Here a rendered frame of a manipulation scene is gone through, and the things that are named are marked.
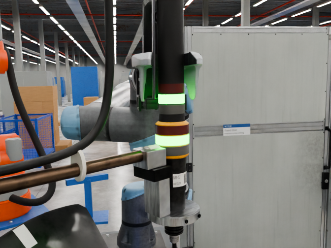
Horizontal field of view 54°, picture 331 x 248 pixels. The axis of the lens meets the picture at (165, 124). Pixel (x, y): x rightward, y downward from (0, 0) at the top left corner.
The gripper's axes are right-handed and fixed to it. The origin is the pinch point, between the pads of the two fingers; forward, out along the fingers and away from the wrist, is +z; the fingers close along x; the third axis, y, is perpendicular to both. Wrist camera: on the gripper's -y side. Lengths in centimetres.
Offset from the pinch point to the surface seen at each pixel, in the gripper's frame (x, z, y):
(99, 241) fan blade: 10.1, -8.6, 26.4
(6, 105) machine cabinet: 349, -1037, 66
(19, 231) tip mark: 19.8, -4.4, 21.8
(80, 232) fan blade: 12.7, -8.4, 24.7
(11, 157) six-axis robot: 134, -363, 88
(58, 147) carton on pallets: 152, -773, 159
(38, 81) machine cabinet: 249, -1037, -5
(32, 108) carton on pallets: 210, -784, 60
